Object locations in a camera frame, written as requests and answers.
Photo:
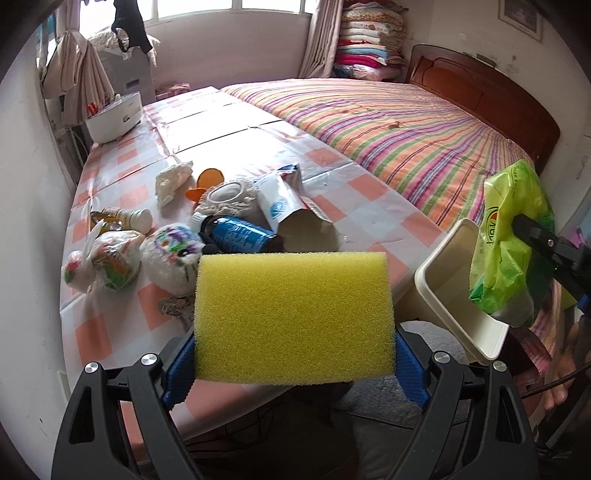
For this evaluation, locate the yellow sponge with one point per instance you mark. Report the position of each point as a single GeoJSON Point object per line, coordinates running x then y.
{"type": "Point", "coordinates": [295, 318]}

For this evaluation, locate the window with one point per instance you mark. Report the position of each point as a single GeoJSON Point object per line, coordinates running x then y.
{"type": "Point", "coordinates": [207, 7]}

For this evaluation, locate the stack of folded quilts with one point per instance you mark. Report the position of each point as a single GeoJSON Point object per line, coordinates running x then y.
{"type": "Point", "coordinates": [369, 41]}

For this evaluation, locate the black hanging garment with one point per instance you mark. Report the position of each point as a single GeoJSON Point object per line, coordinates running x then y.
{"type": "Point", "coordinates": [131, 23]}

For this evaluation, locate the white floral printed bag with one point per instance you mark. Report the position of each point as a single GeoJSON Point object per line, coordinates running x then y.
{"type": "Point", "coordinates": [168, 263]}

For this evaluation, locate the green wet wipe packet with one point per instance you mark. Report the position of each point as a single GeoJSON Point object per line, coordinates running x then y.
{"type": "Point", "coordinates": [503, 230]}

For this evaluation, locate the white tape roll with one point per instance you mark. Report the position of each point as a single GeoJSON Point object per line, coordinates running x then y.
{"type": "Point", "coordinates": [226, 194]}

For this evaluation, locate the red patterned cushion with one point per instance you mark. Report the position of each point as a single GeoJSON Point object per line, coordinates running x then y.
{"type": "Point", "coordinates": [173, 90]}

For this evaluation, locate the framed wall picture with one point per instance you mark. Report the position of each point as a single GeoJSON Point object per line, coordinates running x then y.
{"type": "Point", "coordinates": [519, 16]}

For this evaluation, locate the orange peel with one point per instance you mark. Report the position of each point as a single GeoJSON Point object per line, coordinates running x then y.
{"type": "Point", "coordinates": [210, 177]}

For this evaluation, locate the spotted wrapper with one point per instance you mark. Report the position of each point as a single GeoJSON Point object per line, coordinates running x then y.
{"type": "Point", "coordinates": [178, 307]}

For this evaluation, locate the grey standing appliance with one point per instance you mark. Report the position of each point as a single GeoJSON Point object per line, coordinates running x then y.
{"type": "Point", "coordinates": [134, 78]}

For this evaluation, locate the white metal rack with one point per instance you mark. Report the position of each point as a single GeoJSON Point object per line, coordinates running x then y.
{"type": "Point", "coordinates": [69, 152]}

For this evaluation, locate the pink window curtain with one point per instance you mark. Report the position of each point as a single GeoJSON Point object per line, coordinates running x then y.
{"type": "Point", "coordinates": [321, 37]}

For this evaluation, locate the wooden headboard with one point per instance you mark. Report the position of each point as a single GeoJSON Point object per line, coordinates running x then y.
{"type": "Point", "coordinates": [485, 97]}

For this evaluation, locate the white labelled plastic bottle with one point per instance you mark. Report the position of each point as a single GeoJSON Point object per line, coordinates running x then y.
{"type": "Point", "coordinates": [138, 220]}

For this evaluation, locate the cream plastic trash bin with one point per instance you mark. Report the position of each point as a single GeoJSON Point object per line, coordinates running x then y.
{"type": "Point", "coordinates": [443, 286]}

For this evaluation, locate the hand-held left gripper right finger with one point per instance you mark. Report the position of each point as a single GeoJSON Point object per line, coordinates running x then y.
{"type": "Point", "coordinates": [411, 369]}

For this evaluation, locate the striped bed sheet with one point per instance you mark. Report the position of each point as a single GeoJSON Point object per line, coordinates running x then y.
{"type": "Point", "coordinates": [392, 138]}

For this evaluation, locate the teal hanging cloth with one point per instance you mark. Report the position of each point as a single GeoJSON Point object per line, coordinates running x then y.
{"type": "Point", "coordinates": [44, 41]}

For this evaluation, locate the white tissue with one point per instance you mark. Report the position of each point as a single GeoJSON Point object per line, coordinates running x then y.
{"type": "Point", "coordinates": [173, 182]}

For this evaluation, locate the beige tied curtain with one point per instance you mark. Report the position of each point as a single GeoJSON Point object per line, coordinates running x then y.
{"type": "Point", "coordinates": [78, 74]}

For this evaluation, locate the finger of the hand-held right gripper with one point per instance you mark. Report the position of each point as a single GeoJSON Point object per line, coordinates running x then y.
{"type": "Point", "coordinates": [572, 284]}
{"type": "Point", "coordinates": [538, 233]}

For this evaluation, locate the floral pillow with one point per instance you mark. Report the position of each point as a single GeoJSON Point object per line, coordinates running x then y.
{"type": "Point", "coordinates": [104, 41]}

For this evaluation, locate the white countertop appliance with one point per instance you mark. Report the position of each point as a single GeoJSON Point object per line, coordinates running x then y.
{"type": "Point", "coordinates": [115, 122]}

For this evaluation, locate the white paper carton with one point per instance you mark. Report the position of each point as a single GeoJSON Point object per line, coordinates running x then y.
{"type": "Point", "coordinates": [277, 198]}

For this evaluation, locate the knotted printed plastic bag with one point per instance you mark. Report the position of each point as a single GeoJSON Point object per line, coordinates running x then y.
{"type": "Point", "coordinates": [113, 263]}

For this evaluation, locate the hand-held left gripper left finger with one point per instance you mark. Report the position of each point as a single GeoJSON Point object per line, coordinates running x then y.
{"type": "Point", "coordinates": [178, 374]}

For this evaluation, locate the blue spray can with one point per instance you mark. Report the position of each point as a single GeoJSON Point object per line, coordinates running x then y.
{"type": "Point", "coordinates": [240, 233]}

